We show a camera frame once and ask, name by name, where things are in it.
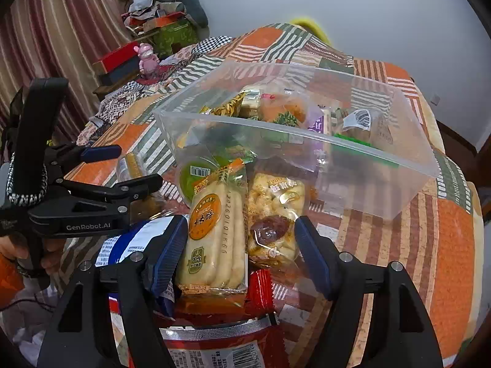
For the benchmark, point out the yellow snack packet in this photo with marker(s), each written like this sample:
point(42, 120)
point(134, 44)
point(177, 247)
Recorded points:
point(230, 108)

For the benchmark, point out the red shoe box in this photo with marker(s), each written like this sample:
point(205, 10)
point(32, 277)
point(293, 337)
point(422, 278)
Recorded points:
point(115, 58)

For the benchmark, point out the red snack bag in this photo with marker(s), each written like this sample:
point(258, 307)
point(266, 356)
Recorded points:
point(256, 342)

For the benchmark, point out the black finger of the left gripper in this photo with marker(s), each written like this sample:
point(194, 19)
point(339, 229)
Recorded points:
point(76, 154)
point(122, 193)

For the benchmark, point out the checkered black white cloth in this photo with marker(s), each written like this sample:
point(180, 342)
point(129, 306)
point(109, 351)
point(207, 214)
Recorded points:
point(209, 44)

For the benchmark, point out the green jelly cup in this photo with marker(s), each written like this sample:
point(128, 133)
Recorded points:
point(192, 171)

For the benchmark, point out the blue white snack bag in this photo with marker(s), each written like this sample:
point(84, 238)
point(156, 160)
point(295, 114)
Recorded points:
point(161, 241)

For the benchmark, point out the striped red beige curtain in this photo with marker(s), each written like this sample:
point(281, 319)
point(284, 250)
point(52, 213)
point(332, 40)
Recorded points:
point(59, 38)

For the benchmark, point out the brown biscuit packet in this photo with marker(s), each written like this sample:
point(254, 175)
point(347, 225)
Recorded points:
point(129, 167)

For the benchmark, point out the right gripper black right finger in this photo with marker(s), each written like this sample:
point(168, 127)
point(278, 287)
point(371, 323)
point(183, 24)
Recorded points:
point(400, 331)

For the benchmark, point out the pink plush toy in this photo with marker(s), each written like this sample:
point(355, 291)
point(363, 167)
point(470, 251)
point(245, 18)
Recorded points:
point(149, 61)

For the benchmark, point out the orange label cracker packet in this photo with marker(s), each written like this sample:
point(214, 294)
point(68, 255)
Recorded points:
point(215, 259)

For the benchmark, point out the clear plastic storage bin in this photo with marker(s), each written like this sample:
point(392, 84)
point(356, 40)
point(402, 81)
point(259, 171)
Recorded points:
point(379, 160)

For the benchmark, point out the left human hand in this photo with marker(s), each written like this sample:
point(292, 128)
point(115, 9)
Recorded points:
point(15, 247)

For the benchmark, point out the purple rice cracker packet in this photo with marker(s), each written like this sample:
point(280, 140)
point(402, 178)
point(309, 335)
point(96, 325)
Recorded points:
point(323, 127)

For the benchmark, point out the white wall socket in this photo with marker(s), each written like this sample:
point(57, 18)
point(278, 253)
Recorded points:
point(435, 99)

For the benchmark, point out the date nut cake packet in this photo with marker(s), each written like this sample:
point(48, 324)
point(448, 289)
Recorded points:
point(273, 205)

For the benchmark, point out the yellow curved tube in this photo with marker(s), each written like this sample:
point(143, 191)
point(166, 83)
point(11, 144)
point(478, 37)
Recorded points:
point(311, 27)

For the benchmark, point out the green patterned box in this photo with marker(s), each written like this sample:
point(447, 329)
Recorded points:
point(173, 37)

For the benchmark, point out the green snack packet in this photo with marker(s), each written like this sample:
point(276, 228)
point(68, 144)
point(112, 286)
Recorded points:
point(225, 154)

